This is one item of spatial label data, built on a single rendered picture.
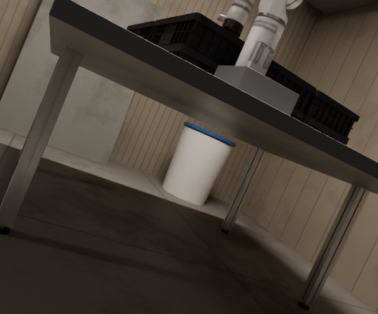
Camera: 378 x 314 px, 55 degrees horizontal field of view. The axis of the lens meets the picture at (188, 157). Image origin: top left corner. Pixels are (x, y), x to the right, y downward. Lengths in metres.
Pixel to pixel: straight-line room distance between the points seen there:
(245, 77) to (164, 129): 2.79
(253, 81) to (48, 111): 0.68
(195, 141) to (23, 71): 1.48
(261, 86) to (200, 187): 2.25
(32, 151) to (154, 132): 2.51
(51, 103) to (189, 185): 2.07
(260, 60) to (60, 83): 0.65
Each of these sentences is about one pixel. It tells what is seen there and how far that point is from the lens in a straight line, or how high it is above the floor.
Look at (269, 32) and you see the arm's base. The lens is 1.14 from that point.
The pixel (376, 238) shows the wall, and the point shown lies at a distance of 2.90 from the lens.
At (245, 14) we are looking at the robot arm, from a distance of 1.41.
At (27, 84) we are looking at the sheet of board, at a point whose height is 0.39.
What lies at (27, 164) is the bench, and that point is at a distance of 1.33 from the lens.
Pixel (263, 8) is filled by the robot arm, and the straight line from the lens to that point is 1.18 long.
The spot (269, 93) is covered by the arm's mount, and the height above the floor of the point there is 0.76.
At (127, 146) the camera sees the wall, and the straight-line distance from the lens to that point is 3.70.
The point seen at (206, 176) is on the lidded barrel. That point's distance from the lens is 3.19.
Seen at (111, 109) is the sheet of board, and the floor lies 0.47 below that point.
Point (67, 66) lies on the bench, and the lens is 1.29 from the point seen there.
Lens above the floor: 0.58
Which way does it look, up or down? 4 degrees down
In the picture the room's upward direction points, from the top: 24 degrees clockwise
